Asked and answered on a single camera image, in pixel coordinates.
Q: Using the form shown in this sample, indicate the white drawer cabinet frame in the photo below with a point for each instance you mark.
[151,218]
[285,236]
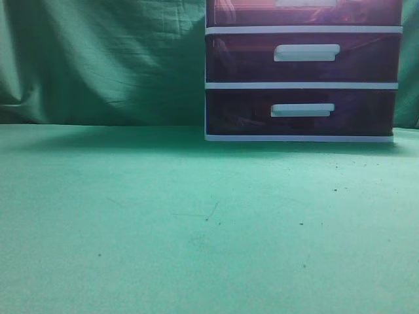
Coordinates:
[302,109]

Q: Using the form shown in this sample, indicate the tinted drawer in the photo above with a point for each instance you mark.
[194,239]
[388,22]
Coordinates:
[248,112]
[303,13]
[303,57]

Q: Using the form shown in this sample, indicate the green backdrop cloth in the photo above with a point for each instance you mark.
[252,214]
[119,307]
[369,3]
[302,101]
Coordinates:
[129,63]

